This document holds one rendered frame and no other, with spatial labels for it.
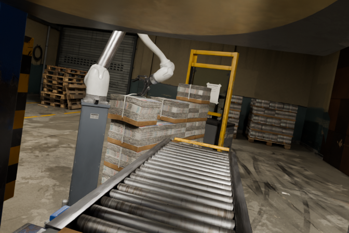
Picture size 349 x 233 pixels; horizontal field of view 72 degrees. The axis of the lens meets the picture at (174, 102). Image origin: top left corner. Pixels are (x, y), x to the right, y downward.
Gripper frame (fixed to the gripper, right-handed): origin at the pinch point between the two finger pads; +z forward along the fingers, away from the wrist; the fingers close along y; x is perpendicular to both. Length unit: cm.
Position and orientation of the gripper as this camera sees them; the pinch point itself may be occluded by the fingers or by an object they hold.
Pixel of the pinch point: (135, 87)
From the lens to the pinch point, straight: 230.4
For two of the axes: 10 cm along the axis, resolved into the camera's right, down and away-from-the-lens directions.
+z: -8.2, 3.3, 4.7
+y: 2.6, 9.4, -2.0
